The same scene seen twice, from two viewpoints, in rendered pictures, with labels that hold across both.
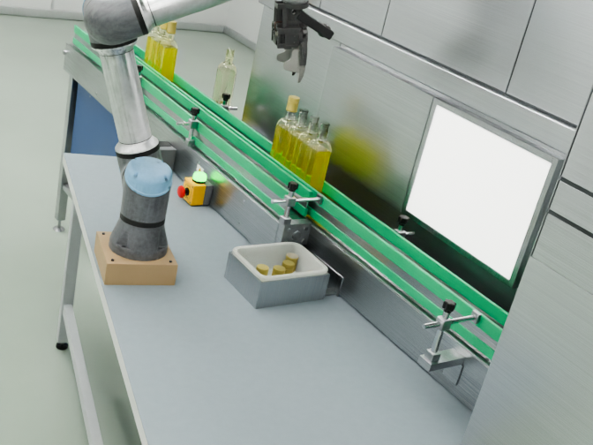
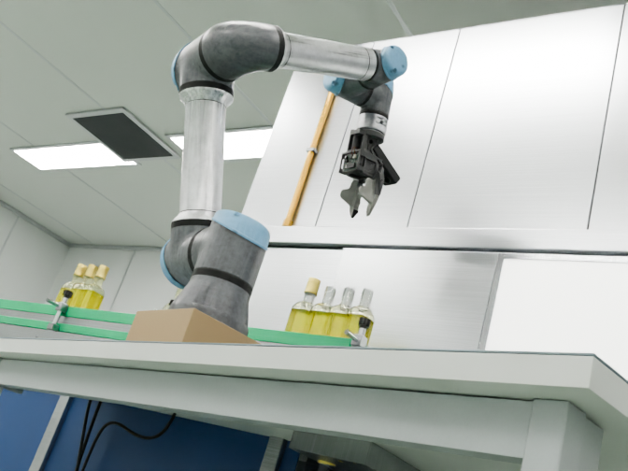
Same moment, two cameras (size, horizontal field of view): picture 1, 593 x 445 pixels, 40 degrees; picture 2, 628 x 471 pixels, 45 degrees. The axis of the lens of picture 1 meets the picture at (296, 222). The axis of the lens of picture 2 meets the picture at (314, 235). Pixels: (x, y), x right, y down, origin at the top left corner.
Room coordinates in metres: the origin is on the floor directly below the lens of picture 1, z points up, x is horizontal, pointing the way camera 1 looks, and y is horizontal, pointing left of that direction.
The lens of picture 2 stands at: (0.57, 0.56, 0.51)
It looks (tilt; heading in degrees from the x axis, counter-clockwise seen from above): 22 degrees up; 347
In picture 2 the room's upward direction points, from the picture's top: 18 degrees clockwise
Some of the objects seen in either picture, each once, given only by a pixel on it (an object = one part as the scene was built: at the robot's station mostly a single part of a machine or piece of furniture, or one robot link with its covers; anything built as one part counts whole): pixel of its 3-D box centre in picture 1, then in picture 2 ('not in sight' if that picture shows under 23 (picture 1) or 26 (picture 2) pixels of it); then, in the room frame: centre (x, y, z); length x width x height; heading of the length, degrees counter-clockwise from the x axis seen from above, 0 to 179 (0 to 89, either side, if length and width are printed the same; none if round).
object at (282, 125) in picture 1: (282, 150); (295, 340); (2.43, 0.09, 0.99); 0.06 x 0.06 x 0.21; 38
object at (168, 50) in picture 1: (167, 57); (88, 305); (3.10, 0.63, 1.02); 0.06 x 0.06 x 0.28; 39
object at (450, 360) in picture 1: (443, 343); not in sight; (1.63, -0.39, 0.90); 0.17 x 0.05 x 0.23; 129
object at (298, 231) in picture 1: (294, 232); not in sight; (2.14, 0.00, 0.85); 0.09 x 0.04 x 0.07; 129
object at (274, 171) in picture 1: (176, 101); not in sight; (2.88, 0.53, 0.92); 1.75 x 0.01 x 0.08; 39
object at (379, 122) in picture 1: (416, 153); (479, 316); (2.18, -0.28, 1.15); 0.90 x 0.03 x 0.34; 39
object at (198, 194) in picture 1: (196, 192); not in sight; (2.42, 0.33, 0.79); 0.07 x 0.07 x 0.07; 39
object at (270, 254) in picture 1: (277, 272); not in sight; (1.98, 0.02, 0.80); 0.22 x 0.17 x 0.09; 129
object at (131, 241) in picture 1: (140, 230); (214, 306); (1.91, 0.39, 0.86); 0.15 x 0.15 x 0.10
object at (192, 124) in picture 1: (185, 126); not in sight; (2.57, 0.43, 0.94); 0.07 x 0.04 x 0.13; 129
